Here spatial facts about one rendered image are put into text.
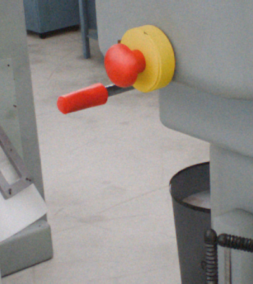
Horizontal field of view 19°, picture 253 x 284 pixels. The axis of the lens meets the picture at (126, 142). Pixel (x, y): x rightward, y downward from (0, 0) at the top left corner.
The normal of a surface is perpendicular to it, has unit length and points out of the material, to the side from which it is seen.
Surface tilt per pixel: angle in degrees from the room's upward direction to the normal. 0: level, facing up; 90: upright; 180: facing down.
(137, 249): 0
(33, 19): 90
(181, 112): 90
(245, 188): 90
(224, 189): 90
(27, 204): 58
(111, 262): 0
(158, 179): 0
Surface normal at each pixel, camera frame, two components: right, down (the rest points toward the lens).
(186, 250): -0.84, 0.31
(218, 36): -0.56, 0.34
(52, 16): 0.63, 0.26
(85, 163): -0.06, -0.93
